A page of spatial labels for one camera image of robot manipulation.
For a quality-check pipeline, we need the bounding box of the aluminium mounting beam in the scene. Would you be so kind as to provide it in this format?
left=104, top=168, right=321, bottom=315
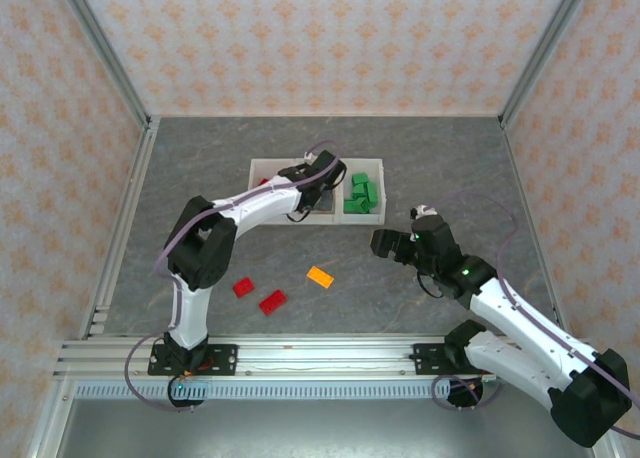
left=53, top=333, right=594, bottom=380

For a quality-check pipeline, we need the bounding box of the grey metal panel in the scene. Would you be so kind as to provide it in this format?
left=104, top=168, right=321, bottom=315
left=49, top=397, right=619, bottom=458

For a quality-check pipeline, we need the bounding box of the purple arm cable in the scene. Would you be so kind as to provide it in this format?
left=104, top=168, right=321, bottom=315
left=122, top=138, right=344, bottom=414
left=423, top=190, right=640, bottom=442

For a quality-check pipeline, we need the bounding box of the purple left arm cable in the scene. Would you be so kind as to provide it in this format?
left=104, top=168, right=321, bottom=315
left=122, top=138, right=344, bottom=414

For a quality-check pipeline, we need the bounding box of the yellow lego brick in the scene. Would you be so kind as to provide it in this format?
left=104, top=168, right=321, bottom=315
left=305, top=265, right=336, bottom=290

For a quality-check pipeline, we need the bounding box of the aluminium table edge rail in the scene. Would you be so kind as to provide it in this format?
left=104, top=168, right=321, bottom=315
left=148, top=111, right=504, bottom=121
left=79, top=117, right=161, bottom=339
left=498, top=120, right=565, bottom=335

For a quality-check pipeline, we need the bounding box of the aluminium frame post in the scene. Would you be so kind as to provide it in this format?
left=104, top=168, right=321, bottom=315
left=24, top=377, right=77, bottom=458
left=499, top=0, right=600, bottom=130
left=52, top=0, right=154, bottom=130

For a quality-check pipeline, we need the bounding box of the grey slotted cable duct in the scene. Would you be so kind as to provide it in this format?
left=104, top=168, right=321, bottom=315
left=73, top=379, right=484, bottom=402

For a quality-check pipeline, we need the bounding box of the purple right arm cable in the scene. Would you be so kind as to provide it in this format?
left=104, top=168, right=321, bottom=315
left=423, top=190, right=640, bottom=442

